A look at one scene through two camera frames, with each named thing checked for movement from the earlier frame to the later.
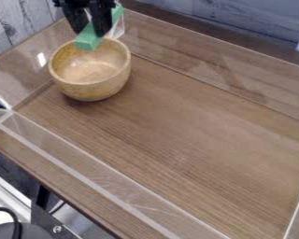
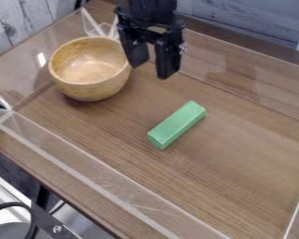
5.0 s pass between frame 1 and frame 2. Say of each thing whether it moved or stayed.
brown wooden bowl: stayed
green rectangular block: moved
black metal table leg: stayed
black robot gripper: moved
